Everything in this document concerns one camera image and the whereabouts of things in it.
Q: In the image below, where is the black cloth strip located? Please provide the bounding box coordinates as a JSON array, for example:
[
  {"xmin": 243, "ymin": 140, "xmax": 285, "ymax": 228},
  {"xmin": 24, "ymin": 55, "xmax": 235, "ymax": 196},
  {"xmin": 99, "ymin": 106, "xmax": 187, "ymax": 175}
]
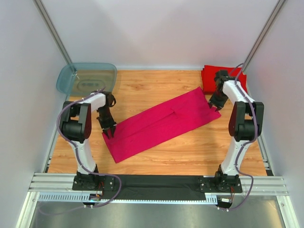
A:
[{"xmin": 115, "ymin": 175, "xmax": 206, "ymax": 201}]

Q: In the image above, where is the white slotted cable duct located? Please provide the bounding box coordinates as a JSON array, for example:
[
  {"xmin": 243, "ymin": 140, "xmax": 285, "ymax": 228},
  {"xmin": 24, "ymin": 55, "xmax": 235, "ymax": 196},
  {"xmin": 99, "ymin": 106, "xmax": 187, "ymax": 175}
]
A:
[{"xmin": 38, "ymin": 192, "xmax": 218, "ymax": 205}]

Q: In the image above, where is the aluminium mounting rail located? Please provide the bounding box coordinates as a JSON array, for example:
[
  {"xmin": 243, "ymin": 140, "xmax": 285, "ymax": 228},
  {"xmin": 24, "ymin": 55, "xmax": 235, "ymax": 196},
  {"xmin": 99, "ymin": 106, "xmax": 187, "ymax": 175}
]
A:
[{"xmin": 28, "ymin": 172, "xmax": 79, "ymax": 192}]

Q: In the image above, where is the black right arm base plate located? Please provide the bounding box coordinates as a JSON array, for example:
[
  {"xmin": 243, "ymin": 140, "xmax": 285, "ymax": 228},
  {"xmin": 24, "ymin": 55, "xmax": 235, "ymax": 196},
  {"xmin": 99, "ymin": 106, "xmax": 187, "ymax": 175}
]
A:
[{"xmin": 199, "ymin": 175, "xmax": 243, "ymax": 193}]

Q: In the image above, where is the right aluminium corner post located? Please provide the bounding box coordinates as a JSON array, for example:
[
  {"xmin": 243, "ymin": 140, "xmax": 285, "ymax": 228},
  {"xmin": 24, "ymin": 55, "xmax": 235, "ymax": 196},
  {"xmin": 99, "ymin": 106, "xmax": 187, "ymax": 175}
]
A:
[{"xmin": 242, "ymin": 0, "xmax": 287, "ymax": 72}]

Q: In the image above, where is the magenta t shirt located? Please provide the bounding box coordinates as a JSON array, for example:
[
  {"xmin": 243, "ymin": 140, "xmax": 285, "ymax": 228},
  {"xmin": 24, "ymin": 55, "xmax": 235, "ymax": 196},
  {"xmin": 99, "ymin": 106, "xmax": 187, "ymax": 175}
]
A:
[{"xmin": 104, "ymin": 87, "xmax": 221, "ymax": 163}]

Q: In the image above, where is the left aluminium corner post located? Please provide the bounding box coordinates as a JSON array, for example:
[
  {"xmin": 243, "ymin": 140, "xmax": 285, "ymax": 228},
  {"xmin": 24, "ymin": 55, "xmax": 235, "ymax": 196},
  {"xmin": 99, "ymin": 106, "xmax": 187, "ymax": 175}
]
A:
[{"xmin": 33, "ymin": 0, "xmax": 72, "ymax": 64}]

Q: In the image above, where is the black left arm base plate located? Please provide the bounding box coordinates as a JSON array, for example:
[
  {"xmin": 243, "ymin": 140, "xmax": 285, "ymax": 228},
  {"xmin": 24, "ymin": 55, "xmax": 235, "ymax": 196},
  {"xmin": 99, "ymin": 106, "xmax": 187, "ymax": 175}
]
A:
[{"xmin": 72, "ymin": 172, "xmax": 115, "ymax": 191}]

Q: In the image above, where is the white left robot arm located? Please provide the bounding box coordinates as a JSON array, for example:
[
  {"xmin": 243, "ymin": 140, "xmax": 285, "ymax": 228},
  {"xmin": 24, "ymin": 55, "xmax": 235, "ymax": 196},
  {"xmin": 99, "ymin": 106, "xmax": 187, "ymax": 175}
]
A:
[{"xmin": 56, "ymin": 90, "xmax": 117, "ymax": 175}]

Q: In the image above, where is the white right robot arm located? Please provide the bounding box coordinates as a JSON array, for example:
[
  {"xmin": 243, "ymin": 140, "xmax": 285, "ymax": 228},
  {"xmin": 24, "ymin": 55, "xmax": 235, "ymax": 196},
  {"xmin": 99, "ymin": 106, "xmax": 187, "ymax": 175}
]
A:
[{"xmin": 208, "ymin": 70, "xmax": 264, "ymax": 186}]

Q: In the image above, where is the aluminium corner post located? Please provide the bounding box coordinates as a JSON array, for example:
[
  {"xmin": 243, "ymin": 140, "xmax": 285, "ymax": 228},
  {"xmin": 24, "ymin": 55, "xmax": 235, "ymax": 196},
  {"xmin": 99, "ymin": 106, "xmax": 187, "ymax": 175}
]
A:
[
  {"xmin": 242, "ymin": 0, "xmax": 287, "ymax": 72},
  {"xmin": 33, "ymin": 0, "xmax": 72, "ymax": 64}
]

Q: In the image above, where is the translucent teal plastic bin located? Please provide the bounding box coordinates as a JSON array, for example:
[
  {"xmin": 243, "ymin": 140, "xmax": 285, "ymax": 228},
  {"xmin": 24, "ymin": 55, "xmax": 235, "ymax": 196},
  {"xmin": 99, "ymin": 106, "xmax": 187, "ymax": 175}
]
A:
[{"xmin": 56, "ymin": 63, "xmax": 117, "ymax": 97}]

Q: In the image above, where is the folded red t shirt stack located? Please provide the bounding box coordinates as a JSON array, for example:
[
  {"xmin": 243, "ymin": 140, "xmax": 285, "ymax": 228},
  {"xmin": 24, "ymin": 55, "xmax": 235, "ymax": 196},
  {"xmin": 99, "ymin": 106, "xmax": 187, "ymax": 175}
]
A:
[{"xmin": 201, "ymin": 65, "xmax": 247, "ymax": 94}]

